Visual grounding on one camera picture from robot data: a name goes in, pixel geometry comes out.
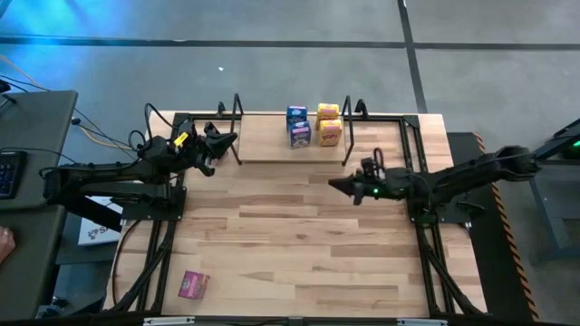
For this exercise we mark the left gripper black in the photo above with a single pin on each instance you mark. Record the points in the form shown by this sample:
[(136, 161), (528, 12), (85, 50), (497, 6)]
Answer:
[(199, 149)]

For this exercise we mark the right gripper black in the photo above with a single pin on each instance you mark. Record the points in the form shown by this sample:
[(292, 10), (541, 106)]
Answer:
[(389, 185)]

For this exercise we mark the yellow Pops cereal box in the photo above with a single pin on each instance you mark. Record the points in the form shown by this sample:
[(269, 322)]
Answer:
[(330, 133)]

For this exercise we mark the blue Frosted Flakes cereal box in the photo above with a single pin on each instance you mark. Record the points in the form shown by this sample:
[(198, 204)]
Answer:
[(301, 136), (296, 114)]

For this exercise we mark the pink Raisin Bran cereal box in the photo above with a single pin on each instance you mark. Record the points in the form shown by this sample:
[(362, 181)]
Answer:
[(192, 285)]

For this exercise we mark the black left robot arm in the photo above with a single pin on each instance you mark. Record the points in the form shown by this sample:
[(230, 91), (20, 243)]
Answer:
[(113, 174)]

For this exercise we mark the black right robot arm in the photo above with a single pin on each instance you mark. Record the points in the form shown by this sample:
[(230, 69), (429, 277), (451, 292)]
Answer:
[(471, 174)]

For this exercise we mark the yellow tag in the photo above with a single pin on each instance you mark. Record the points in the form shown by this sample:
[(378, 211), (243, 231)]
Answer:
[(181, 138)]

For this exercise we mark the black mat with hazard stripe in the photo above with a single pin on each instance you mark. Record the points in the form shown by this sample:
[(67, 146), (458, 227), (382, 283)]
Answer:
[(489, 253)]

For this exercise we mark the white cardboard box with logo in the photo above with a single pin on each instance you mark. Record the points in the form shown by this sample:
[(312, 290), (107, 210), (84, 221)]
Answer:
[(97, 233)]

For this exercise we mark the grey desk top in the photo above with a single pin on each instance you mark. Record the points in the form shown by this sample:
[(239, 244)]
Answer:
[(36, 131), (27, 271)]

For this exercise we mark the grey metal stand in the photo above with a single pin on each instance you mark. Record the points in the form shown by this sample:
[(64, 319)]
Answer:
[(548, 213)]

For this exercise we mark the black keyboard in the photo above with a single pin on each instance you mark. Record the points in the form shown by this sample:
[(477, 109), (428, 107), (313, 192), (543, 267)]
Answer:
[(11, 174)]

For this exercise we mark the person's hand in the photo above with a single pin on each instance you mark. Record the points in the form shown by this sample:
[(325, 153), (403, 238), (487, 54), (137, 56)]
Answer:
[(6, 244)]

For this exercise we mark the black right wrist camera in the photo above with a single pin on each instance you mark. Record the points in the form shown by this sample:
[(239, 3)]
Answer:
[(371, 168)]

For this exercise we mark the wooden shelf with black frame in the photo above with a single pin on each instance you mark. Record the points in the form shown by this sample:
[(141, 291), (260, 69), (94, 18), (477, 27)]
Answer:
[(267, 140)]

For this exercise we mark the black metal table frame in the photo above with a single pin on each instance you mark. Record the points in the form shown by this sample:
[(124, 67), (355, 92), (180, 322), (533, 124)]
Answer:
[(410, 120)]

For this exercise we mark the silver metal bracket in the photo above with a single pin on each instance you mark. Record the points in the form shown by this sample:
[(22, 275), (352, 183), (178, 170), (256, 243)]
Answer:
[(167, 321), (421, 322)]

